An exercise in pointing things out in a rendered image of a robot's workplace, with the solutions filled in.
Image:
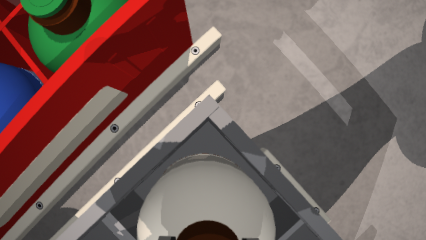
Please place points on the grey divided crate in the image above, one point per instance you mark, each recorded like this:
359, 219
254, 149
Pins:
225, 139

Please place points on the cream bottle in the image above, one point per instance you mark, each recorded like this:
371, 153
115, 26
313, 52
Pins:
205, 197

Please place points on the blue bottle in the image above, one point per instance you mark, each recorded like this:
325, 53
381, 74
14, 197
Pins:
17, 87

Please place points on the green bottle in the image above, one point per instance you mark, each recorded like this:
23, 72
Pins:
62, 26

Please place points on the red crate with dividers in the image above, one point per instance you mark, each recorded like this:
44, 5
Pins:
79, 101

